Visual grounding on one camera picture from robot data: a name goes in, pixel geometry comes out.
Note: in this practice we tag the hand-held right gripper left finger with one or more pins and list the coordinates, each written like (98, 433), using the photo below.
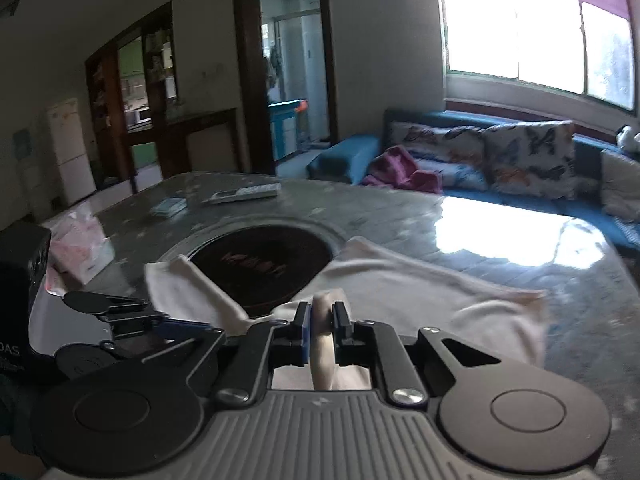
(303, 336)

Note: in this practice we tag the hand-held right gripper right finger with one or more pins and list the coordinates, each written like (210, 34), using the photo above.
(336, 321)

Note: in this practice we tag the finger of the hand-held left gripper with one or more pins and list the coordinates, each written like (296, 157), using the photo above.
(182, 329)
(117, 306)

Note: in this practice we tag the white garment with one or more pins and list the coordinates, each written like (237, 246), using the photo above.
(400, 285)

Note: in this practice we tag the pink tissue pack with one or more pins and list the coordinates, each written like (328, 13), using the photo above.
(80, 245)

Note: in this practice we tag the round black induction cooktop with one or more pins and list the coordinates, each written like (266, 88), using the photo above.
(260, 265)

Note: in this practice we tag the small blue card pack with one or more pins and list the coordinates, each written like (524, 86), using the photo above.
(169, 206)

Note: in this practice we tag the white refrigerator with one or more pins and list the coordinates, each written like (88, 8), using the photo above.
(70, 155)

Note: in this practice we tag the grey remote control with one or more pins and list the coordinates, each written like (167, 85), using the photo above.
(242, 193)

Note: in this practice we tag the blue sofa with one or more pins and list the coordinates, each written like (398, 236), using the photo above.
(345, 157)

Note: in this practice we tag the pink cloth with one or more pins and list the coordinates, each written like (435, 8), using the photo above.
(400, 167)

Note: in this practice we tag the dark wooden sideboard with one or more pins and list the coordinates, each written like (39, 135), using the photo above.
(205, 140)

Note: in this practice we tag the dark wooden shelf cabinet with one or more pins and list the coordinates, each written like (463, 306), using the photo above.
(102, 110)

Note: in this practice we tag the butterfly print pillow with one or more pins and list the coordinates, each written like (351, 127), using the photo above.
(440, 147)
(532, 160)

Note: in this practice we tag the blue cart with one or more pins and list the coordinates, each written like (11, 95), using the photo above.
(286, 125)

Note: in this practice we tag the pale cushion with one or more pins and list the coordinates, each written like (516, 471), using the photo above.
(622, 185)

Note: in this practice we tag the large window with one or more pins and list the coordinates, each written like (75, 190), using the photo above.
(525, 30)

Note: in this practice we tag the dark wooden door frame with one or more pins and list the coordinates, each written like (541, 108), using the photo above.
(247, 70)

